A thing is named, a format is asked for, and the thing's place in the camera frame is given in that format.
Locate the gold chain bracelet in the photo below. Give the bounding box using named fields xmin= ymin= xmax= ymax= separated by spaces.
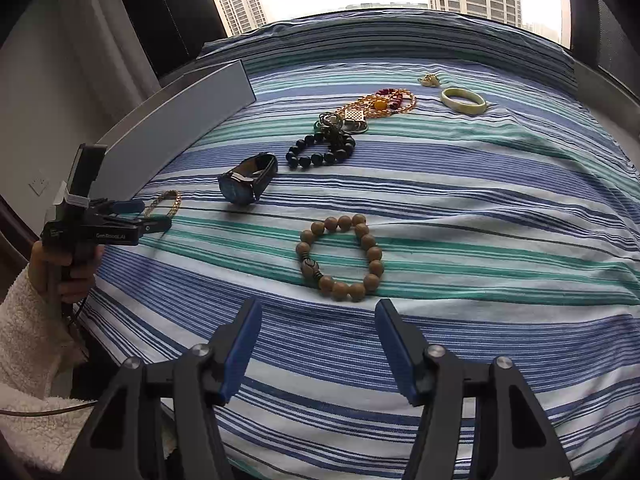
xmin=142 ymin=188 xmax=184 ymax=220

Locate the black leather wristwatch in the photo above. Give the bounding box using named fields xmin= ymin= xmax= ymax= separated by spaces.
xmin=218 ymin=152 xmax=278 ymax=206

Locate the brown wooden bead bracelet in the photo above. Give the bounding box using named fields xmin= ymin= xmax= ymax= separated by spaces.
xmin=294 ymin=212 xmax=386 ymax=304

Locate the black bead bracelet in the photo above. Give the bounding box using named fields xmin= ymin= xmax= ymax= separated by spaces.
xmin=284 ymin=127 xmax=357 ymax=170

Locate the silver rings lattice pendant necklace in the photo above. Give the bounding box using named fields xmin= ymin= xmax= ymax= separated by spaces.
xmin=313 ymin=105 xmax=370 ymax=137

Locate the amber bead necklace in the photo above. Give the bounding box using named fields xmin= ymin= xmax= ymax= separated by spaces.
xmin=334 ymin=88 xmax=419 ymax=120

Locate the dark red bead bracelet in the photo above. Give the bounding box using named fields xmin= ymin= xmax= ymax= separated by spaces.
xmin=374 ymin=86 xmax=409 ymax=111

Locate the pale green jade bangle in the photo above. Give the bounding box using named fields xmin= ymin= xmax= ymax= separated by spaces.
xmin=440 ymin=88 xmax=488 ymax=116

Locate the person's left hand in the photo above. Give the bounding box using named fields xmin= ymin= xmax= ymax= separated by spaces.
xmin=27 ymin=240 xmax=104 ymax=304

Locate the grey open storage box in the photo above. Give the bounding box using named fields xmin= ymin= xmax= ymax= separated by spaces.
xmin=89 ymin=60 xmax=255 ymax=200

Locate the white fleece left sleeve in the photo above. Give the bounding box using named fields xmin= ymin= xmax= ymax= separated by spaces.
xmin=0 ymin=270 xmax=92 ymax=472

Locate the white curtain left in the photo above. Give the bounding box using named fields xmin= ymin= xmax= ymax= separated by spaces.
xmin=58 ymin=0 xmax=160 ymax=122

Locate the blue green striped bedsheet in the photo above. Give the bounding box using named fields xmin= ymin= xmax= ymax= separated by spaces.
xmin=82 ymin=10 xmax=639 ymax=479

